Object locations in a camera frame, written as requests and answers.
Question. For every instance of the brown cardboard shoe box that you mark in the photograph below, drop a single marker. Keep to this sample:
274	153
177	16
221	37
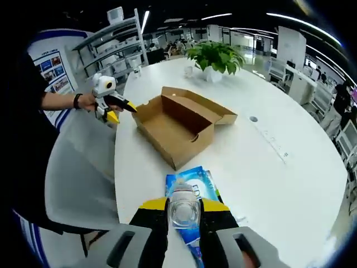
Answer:
178	128

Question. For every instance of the person's own torso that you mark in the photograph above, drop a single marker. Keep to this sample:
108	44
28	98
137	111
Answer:
30	139

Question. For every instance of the white blue poster board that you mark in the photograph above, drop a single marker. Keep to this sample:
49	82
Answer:
55	72

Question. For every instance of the grey chair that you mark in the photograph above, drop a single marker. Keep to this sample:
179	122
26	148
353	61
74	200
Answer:
81	173

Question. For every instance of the small patterned paper cup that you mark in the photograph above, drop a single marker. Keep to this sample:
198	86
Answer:
189	71

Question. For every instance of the round table socket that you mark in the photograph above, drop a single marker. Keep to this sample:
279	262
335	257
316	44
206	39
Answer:
253	118

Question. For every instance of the clear pump bottle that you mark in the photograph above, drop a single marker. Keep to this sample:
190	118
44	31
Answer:
184	212

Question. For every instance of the grey metal shelf rack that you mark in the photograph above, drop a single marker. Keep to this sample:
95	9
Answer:
117	42

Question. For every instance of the person's left hand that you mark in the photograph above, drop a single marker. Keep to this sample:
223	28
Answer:
88	102

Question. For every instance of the inlaid table power strip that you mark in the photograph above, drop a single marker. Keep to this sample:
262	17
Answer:
274	143

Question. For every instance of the black wristband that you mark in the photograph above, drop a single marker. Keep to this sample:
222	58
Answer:
78	101

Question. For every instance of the blue wipes pack soft item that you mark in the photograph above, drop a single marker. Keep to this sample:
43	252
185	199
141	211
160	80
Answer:
202	181

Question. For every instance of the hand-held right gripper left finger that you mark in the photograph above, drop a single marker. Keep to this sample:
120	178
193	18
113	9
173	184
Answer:
147	237

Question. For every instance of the potted green plant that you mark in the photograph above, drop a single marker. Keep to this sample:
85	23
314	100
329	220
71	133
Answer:
214	56

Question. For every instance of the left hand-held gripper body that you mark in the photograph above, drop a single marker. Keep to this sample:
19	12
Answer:
103	86

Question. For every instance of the small white bottle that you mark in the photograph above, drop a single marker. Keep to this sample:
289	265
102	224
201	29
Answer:
137	72

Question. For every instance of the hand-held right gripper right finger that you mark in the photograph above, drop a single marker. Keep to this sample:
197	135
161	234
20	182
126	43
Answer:
220	237

